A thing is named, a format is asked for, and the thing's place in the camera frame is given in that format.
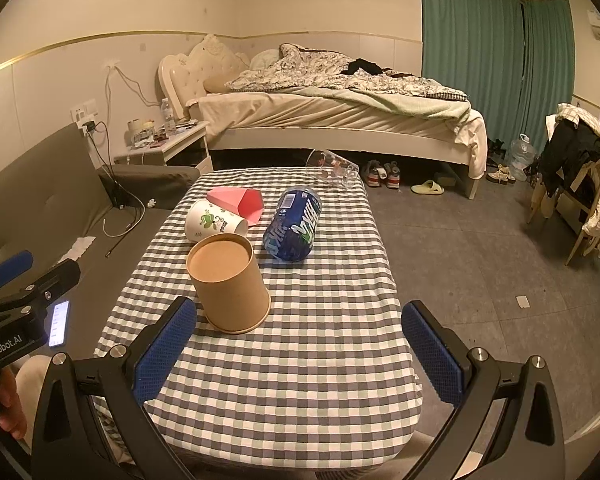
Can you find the wooden chair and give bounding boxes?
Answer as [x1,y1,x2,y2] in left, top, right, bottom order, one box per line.
[527,155,600,267]

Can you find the grey checkered tablecloth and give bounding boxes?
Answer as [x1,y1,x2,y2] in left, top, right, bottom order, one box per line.
[94,165,426,467]

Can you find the light green blanket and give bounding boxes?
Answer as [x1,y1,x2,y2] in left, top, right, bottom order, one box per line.
[347,85,473,137]

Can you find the floral quilt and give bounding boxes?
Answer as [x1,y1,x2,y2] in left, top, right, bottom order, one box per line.
[225,44,473,102]

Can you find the grey sofa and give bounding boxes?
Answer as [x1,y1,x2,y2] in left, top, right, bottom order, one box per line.
[0,122,201,361]

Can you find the white cup with green print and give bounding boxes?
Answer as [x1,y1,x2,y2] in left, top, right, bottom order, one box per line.
[185,199,249,242]

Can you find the black garment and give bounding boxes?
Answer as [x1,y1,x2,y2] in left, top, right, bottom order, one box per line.
[347,58,389,75]

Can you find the smartphone with lit screen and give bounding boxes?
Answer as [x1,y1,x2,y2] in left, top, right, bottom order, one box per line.
[47,300,72,349]

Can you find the cream bed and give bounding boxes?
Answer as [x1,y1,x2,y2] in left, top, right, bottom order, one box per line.
[157,34,489,201]

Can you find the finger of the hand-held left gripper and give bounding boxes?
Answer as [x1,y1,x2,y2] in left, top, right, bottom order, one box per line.
[0,260,81,319]
[0,250,34,295]

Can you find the white nightstand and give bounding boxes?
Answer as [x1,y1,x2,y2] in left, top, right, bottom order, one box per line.
[114,121,214,173]

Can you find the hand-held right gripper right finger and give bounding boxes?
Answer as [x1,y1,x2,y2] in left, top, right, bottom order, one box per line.
[401,300,566,480]

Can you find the white tissue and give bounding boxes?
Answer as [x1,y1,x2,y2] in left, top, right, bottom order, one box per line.
[59,236,97,264]

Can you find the clear water bottle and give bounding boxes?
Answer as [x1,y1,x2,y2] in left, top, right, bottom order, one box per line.
[160,98,176,136]

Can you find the beige shoes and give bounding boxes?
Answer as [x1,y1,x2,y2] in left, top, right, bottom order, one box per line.
[486,164,516,185]

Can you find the large clear water jug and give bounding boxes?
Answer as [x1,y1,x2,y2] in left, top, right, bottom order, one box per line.
[508,133,536,182]

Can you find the white cable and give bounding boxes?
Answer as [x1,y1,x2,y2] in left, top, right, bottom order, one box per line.
[102,195,146,237]

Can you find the black cable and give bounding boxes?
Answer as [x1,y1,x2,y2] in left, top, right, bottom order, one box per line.
[86,127,146,258]

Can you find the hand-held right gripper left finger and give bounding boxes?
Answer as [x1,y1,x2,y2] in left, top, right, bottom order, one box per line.
[30,296,198,480]

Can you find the person's left hand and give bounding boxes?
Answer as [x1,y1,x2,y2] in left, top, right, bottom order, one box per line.
[0,367,29,445]

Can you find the pile of clothes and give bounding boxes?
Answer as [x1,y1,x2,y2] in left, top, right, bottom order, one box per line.
[537,102,600,198]

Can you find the blue printed cup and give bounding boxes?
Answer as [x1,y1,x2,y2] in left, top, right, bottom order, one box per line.
[262,186,322,263]

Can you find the white wall outlet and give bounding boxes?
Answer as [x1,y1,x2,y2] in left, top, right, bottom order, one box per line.
[71,101,100,122]

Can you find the green curtain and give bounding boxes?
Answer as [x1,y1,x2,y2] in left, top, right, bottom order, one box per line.
[420,0,527,160]
[522,0,576,157]

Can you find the clear plastic cup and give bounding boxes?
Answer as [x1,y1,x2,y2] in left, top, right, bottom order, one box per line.
[305,148,362,192]

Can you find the pink paper cup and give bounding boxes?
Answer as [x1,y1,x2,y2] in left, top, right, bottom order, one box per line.
[206,186,266,226]

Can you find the pale pillow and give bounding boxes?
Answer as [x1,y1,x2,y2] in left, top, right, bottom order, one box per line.
[250,49,282,71]

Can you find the brown paper cup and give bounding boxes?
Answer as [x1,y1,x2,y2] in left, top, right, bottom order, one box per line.
[186,234,272,334]

